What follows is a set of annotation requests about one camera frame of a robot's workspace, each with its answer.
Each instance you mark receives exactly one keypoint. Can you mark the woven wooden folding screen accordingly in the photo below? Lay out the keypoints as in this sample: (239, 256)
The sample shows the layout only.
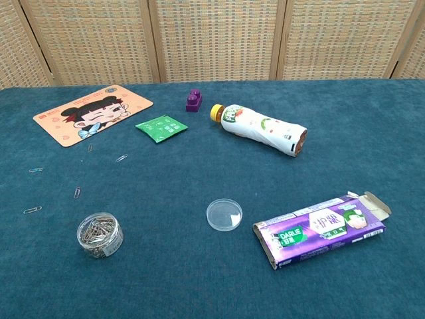
(216, 40)

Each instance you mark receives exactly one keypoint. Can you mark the white-label bottle with yellow cap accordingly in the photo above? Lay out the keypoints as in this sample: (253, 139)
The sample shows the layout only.
(259, 128)

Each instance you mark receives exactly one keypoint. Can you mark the orange cartoon girl mouse pad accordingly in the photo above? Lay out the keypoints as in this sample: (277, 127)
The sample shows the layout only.
(99, 109)

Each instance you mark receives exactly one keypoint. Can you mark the green sachet packet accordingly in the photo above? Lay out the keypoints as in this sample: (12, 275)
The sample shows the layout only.
(161, 128)

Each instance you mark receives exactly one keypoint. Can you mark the purple toy building block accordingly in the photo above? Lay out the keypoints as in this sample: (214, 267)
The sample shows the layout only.
(193, 101)

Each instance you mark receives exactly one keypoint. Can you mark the clear jar of paperclips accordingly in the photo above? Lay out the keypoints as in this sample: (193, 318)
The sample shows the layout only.
(99, 236)

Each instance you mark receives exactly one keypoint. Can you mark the metal paper clip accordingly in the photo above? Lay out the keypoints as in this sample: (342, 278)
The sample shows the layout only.
(121, 158)
(77, 192)
(90, 147)
(32, 210)
(36, 169)

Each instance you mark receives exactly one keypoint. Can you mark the clear round plastic lid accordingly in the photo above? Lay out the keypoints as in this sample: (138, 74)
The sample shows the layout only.
(224, 214)

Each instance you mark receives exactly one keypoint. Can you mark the blue felt table cover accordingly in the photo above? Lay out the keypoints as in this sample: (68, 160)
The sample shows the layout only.
(199, 172)

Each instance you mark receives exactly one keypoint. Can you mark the purple toothpaste box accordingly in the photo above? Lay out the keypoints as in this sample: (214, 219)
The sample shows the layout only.
(315, 232)

